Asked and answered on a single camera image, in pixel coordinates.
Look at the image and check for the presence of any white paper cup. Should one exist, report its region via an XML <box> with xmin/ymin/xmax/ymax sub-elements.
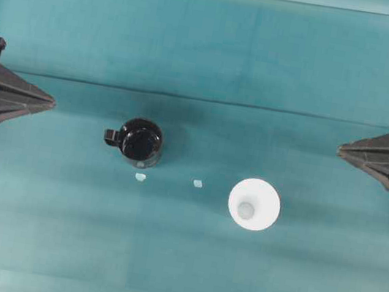
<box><xmin>227</xmin><ymin>178</ymin><xmax>282</xmax><ymax>231</ymax></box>

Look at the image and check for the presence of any left tape marker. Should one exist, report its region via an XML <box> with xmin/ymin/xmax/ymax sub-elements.
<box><xmin>135</xmin><ymin>173</ymin><xmax>147</xmax><ymax>182</ymax></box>

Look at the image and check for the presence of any tape marker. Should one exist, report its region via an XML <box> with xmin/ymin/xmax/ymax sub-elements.
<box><xmin>193</xmin><ymin>179</ymin><xmax>203</xmax><ymax>188</ymax></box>
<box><xmin>135</xmin><ymin>173</ymin><xmax>147</xmax><ymax>182</ymax></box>

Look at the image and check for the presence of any right tape marker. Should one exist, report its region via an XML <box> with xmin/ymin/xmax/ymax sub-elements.
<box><xmin>193</xmin><ymin>179</ymin><xmax>203</xmax><ymax>188</ymax></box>

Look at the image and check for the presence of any black cup holder with handle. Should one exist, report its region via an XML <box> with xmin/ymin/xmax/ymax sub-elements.
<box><xmin>103</xmin><ymin>117</ymin><xmax>164</xmax><ymax>169</ymax></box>

